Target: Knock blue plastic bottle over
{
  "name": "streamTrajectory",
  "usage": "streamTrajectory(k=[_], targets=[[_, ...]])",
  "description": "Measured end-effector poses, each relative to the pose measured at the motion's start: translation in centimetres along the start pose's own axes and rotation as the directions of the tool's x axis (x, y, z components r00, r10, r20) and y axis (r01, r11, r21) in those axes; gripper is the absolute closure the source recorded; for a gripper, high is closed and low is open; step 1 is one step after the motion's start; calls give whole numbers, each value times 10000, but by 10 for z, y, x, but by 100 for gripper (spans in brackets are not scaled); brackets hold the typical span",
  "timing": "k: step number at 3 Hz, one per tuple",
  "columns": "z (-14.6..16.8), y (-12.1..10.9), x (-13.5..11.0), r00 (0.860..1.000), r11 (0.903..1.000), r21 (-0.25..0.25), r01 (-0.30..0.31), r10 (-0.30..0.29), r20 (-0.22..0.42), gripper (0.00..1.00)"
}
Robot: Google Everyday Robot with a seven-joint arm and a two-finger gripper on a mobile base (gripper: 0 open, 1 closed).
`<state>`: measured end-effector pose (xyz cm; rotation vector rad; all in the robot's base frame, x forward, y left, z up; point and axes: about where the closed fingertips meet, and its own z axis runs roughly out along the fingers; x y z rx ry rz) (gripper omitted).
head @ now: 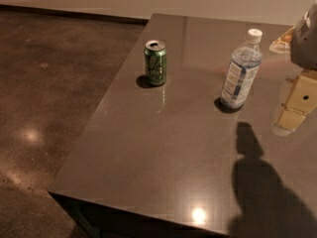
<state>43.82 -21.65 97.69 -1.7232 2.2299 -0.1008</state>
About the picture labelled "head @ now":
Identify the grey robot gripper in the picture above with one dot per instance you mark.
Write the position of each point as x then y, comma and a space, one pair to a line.
305, 44

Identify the clear blue-label plastic bottle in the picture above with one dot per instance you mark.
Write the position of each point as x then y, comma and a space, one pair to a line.
243, 67

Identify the clear plastic wrapper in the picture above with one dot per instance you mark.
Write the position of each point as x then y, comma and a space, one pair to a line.
282, 44

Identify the green soda can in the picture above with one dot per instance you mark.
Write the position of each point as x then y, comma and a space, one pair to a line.
155, 62

